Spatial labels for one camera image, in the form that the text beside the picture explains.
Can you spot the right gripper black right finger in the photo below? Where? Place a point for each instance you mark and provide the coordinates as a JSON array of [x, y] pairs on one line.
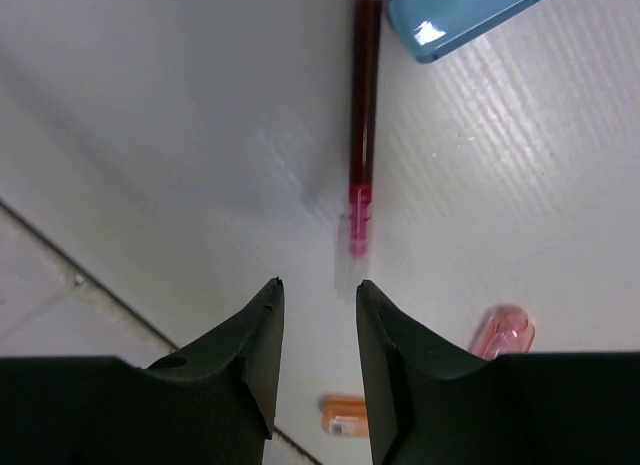
[[431, 402]]

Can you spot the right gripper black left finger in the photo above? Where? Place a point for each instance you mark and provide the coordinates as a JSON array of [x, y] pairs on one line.
[[211, 402]]

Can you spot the magenta gel pen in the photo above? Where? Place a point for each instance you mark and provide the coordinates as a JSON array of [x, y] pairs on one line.
[[355, 224]]

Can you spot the orange highlighter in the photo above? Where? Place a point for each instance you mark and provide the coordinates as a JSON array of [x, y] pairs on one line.
[[344, 416]]

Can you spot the pink highlighter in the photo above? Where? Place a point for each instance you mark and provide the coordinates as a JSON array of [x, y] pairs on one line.
[[504, 329]]

